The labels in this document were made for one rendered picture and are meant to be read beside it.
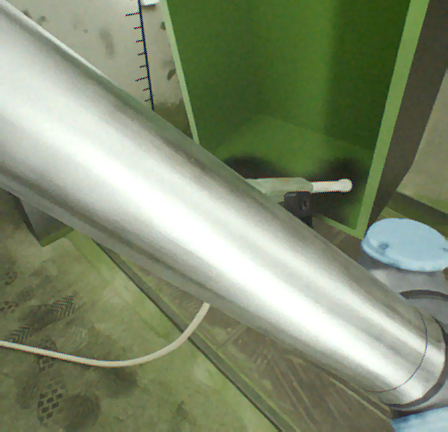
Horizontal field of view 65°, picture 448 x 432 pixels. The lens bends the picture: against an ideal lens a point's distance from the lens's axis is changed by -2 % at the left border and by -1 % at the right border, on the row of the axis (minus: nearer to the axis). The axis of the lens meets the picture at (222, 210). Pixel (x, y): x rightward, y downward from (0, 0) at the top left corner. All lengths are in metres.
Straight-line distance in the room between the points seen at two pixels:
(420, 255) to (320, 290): 0.21
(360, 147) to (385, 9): 0.43
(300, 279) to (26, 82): 0.18
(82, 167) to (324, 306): 0.17
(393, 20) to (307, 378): 1.03
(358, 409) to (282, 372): 0.23
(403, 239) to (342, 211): 0.64
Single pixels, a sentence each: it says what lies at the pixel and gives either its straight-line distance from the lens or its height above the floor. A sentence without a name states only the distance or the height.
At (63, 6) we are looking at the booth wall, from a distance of 1.46.
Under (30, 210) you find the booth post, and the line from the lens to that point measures 1.63.
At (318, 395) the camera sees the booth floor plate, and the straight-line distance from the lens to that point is 1.21.
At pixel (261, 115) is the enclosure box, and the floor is 0.53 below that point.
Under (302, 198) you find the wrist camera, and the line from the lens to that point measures 0.59.
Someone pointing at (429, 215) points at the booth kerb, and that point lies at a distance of 1.79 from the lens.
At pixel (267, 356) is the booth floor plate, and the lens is 1.24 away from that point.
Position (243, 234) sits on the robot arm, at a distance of 0.20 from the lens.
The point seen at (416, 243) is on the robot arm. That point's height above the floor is 0.85.
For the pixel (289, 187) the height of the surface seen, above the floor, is 0.71.
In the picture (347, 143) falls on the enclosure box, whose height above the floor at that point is 0.53.
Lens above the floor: 1.14
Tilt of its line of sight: 40 degrees down
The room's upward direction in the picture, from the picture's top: straight up
